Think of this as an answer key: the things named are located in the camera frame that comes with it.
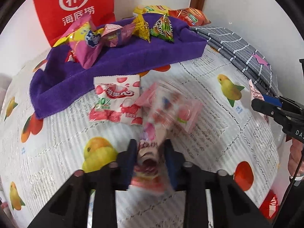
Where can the small pink patterned snack packet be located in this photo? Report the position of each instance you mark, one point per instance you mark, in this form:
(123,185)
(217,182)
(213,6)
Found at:
(255,92)

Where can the green triangular snack packet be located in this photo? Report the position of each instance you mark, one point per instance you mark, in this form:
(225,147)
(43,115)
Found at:
(162,29)

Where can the person's right hand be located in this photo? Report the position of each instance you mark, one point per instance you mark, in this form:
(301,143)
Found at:
(294,156)

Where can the small red candy packet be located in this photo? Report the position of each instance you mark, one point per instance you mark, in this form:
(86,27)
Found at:
(70,57)

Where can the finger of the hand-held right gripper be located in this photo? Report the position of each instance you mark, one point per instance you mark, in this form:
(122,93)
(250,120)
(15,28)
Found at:
(273,101)
(263,106)

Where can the small yellow snack packet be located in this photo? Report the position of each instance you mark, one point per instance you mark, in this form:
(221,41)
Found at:
(141,28)

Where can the red paper bag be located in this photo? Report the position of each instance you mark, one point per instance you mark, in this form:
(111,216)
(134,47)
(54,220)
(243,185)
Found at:
(47,4)

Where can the magenta and yellow snack packet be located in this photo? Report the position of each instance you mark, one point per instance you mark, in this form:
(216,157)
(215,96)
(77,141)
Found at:
(83,49)

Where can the pink peach snack packet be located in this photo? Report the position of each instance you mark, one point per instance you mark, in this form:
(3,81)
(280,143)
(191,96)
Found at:
(171,109)

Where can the purple towel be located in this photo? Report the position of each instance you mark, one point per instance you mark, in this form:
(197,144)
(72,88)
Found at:
(142,57)

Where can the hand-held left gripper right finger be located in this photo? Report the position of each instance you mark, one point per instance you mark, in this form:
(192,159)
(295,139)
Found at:
(171,168)

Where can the grey checked cloth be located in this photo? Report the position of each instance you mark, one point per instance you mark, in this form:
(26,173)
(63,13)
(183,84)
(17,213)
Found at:
(237,45)

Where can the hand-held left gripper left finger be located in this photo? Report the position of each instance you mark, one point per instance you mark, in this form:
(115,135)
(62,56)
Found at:
(131,158)

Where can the white strawberry snack packet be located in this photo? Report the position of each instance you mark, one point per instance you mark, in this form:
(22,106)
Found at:
(114,95)

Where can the purple pink snack packet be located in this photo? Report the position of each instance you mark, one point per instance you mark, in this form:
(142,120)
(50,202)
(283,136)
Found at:
(116,35)

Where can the large orange snack packet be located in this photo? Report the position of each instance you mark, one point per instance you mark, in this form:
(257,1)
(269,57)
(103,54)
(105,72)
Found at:
(190,15)

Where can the large yellow snack packet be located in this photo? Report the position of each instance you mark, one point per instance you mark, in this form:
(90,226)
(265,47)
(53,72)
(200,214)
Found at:
(142,10)

